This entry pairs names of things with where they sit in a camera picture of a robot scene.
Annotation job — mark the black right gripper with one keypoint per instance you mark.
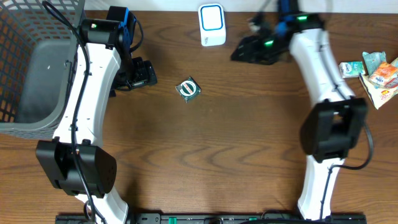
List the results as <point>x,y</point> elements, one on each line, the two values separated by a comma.
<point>249,48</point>

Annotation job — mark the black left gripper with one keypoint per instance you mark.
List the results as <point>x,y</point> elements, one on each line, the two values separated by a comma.
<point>143,74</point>

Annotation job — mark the green Zam-Buk tin box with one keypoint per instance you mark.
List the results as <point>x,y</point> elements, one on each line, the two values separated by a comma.
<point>188,89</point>

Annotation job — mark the small teal tissue packet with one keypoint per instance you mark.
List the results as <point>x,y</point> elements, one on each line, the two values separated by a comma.
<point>351,69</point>

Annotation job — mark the teal snack packet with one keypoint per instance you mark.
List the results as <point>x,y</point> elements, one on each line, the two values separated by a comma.
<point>373,60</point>

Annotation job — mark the orange white small box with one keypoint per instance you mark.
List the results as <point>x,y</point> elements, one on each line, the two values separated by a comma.
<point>383,74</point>

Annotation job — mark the yellow white snack bag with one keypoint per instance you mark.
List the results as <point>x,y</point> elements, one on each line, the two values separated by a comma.
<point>380,95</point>

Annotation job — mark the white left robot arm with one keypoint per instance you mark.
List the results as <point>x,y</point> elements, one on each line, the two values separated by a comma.
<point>74,159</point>

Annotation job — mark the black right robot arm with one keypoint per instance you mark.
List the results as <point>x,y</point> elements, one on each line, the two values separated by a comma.
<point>337,117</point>

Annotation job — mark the white barcode scanner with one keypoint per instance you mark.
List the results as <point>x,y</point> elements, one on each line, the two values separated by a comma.
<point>212,24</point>

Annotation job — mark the black plastic mesh basket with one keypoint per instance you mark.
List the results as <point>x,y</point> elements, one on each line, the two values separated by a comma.
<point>38,64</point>

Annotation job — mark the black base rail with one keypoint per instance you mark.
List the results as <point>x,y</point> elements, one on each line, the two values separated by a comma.
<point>268,217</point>

